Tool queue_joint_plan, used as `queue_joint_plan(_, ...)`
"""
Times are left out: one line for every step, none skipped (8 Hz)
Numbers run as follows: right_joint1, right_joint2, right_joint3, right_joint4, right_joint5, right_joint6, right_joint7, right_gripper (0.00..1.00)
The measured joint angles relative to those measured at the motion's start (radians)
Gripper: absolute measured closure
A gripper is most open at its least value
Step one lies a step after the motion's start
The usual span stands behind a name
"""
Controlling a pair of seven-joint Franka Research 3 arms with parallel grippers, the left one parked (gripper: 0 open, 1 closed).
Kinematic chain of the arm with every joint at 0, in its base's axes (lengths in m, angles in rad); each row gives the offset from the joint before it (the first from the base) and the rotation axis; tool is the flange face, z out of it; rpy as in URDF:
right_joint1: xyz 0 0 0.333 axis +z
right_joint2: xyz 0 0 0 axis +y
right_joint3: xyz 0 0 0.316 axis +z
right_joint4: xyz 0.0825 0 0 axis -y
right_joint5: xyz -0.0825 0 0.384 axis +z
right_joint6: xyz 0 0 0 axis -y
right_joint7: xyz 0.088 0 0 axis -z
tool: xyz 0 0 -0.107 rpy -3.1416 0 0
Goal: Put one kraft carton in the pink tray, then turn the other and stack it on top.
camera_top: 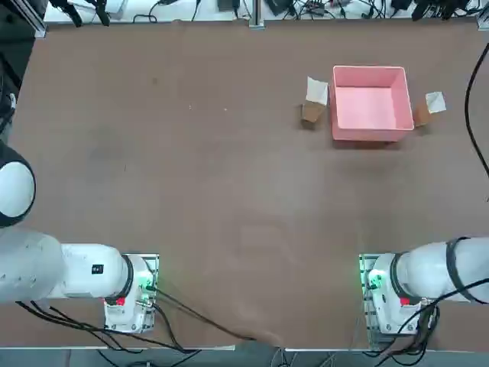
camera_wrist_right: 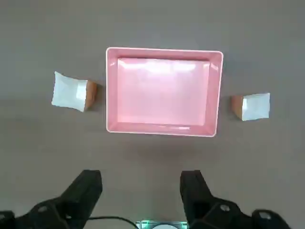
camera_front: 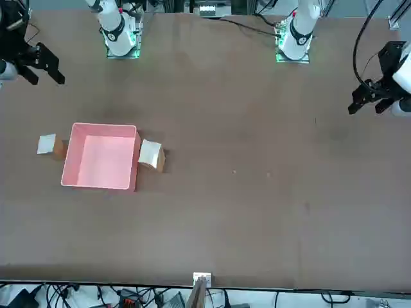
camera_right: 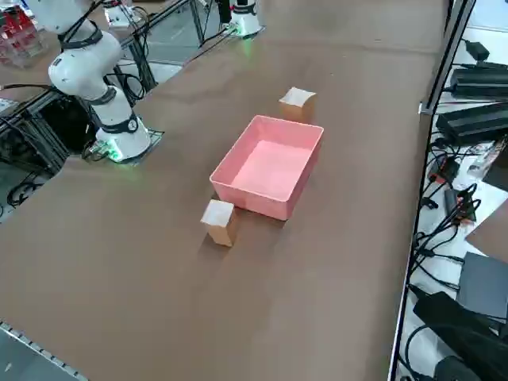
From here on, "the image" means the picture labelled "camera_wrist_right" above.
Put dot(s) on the pink plastic tray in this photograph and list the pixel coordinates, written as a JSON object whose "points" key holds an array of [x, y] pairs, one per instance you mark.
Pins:
{"points": [[164, 95]]}

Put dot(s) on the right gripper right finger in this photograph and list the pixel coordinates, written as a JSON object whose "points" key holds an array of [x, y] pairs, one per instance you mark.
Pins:
{"points": [[195, 190]]}

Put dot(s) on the kraft paper carton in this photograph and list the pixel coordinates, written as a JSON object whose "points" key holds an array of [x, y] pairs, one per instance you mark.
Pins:
{"points": [[256, 107], [69, 93]]}

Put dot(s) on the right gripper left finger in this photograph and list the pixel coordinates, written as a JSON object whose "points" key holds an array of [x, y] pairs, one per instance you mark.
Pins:
{"points": [[78, 190]]}

